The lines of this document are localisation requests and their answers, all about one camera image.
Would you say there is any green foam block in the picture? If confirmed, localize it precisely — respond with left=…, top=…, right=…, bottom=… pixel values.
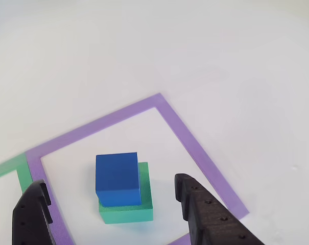
left=98, top=162, right=154, bottom=225

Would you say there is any small blue cube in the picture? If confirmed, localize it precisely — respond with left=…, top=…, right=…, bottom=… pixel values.
left=95, top=152, right=142, bottom=207

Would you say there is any green square frame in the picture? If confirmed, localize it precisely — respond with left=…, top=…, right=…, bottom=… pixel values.
left=0, top=152, right=34, bottom=195

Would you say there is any purple square frame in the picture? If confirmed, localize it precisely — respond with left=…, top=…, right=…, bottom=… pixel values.
left=25, top=92, right=249, bottom=245

